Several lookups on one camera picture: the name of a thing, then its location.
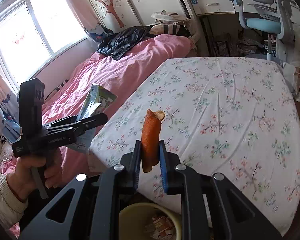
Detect green white drink carton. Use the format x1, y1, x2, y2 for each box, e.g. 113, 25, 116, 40
66, 84, 117, 153

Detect orange peel piece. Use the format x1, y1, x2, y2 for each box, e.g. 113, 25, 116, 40
141, 109, 165, 173

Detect orange white snack bag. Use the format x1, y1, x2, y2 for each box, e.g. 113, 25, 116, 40
143, 214, 177, 240

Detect white sleeve forearm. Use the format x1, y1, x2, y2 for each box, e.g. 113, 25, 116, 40
0, 174, 28, 230

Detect cream yellow trash bin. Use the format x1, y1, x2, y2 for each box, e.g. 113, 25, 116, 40
119, 203, 182, 239

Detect person's left hand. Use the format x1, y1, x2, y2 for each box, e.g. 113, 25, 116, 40
6, 148, 63, 202

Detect pink duvet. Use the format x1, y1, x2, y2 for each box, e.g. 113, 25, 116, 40
0, 34, 195, 238

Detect black plastic bag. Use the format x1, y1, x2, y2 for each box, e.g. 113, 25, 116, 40
97, 25, 152, 61

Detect floral white bed sheet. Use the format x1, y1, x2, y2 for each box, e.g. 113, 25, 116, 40
88, 57, 300, 233

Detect window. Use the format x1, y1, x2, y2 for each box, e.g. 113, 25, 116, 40
0, 0, 85, 91

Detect white wardrobe tree decal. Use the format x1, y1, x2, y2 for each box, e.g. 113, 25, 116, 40
89, 0, 186, 32

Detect pink curtain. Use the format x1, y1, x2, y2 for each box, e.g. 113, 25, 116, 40
66, 0, 102, 30

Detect striped clothing pile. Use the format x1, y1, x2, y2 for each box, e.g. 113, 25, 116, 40
149, 10, 197, 37

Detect white desk with drawers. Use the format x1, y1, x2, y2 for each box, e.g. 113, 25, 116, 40
190, 0, 277, 15

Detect blue grey office chair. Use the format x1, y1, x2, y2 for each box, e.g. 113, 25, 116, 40
230, 0, 294, 62

